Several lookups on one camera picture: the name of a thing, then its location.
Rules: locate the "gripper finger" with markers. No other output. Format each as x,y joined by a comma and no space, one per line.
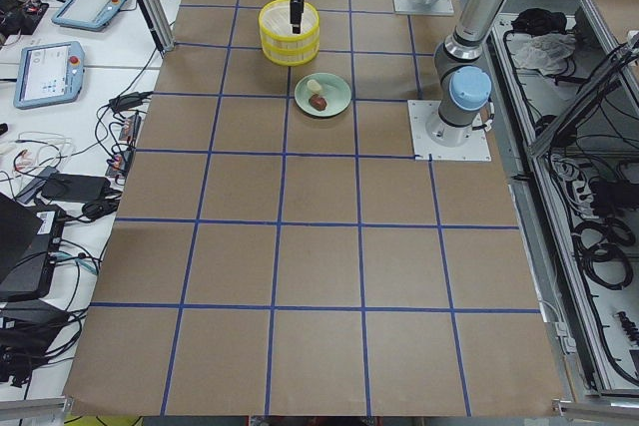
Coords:
296,15

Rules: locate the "yellow steamer top layer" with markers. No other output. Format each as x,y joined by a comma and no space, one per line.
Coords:
276,28

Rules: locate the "yellow steamer layer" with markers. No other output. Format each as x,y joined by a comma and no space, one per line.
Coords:
290,56
276,28

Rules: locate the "white bun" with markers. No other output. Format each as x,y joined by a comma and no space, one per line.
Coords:
314,86

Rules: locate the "brown bun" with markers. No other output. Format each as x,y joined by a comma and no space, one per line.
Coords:
318,102

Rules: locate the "yellow steamer bottom layer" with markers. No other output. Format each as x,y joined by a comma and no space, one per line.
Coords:
290,56

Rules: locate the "green plate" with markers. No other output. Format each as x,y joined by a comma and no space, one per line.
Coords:
335,90

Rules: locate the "far teach pendant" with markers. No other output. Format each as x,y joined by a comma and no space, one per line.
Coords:
90,15

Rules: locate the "teach pendant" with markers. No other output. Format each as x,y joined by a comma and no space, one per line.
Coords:
49,75
90,15

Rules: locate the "near teach pendant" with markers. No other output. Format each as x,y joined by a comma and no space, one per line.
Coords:
49,75

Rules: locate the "white crumpled cloth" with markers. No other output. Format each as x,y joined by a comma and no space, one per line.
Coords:
548,54

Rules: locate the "black power adapter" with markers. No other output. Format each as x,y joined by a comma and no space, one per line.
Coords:
74,188

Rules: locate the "black laptop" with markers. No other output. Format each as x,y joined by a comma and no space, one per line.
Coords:
30,236

